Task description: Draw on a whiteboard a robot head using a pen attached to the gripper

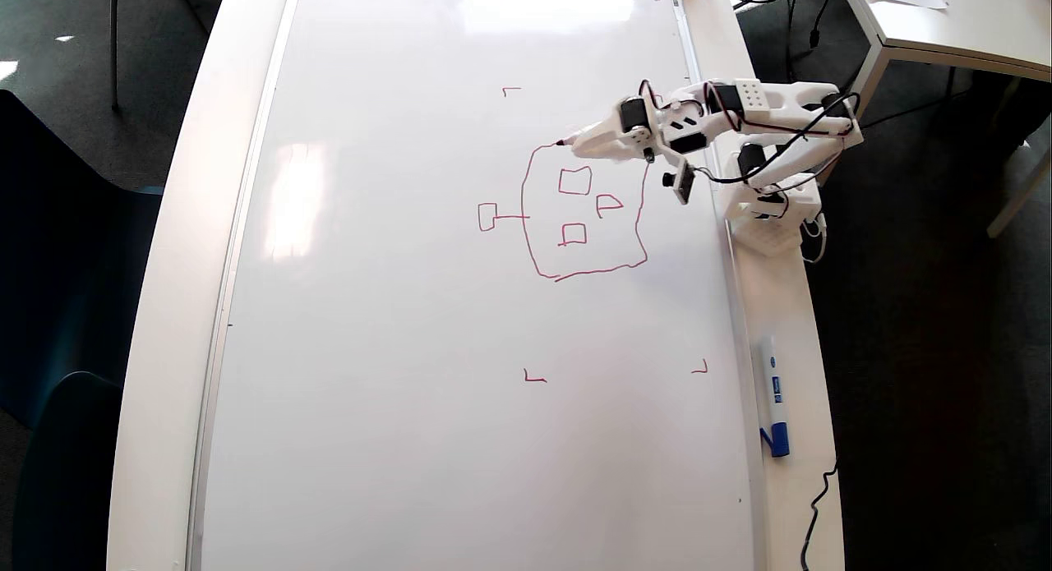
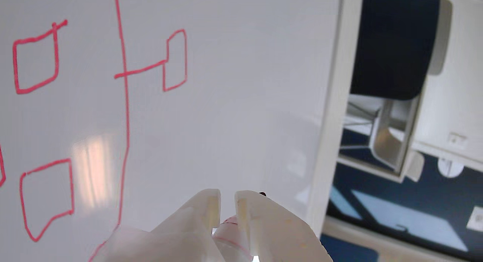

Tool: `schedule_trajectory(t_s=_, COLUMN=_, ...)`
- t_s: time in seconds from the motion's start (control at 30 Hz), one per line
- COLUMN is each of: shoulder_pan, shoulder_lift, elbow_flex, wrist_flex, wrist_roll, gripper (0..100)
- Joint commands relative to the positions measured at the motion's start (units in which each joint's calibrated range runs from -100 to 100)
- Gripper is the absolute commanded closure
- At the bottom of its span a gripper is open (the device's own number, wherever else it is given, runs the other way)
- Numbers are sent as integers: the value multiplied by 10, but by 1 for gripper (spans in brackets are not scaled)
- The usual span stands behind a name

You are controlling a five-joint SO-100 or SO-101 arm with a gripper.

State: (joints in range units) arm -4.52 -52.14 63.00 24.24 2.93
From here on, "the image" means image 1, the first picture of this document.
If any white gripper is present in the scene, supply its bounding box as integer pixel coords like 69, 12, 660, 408
570, 86, 741, 165

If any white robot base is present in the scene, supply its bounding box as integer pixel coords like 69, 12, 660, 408
722, 177, 823, 257

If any blue and white marker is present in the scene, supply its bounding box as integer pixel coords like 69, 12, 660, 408
758, 334, 791, 459

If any white side table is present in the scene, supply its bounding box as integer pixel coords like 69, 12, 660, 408
810, 0, 1052, 239

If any dark blue chair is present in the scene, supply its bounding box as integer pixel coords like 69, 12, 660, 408
0, 89, 165, 428

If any black wrist camera board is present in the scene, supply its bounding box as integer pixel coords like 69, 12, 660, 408
662, 160, 696, 205

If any black power cable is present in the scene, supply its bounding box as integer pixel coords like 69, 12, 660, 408
768, 0, 810, 85

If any white cable at base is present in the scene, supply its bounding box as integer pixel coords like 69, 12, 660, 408
801, 212, 828, 265

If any black cable with plug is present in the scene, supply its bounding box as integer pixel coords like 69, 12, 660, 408
810, 0, 836, 50

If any large whiteboard with metal frame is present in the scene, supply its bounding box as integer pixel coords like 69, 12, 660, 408
187, 0, 769, 571

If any black cable on table edge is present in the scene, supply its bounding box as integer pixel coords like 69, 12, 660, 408
801, 460, 839, 571

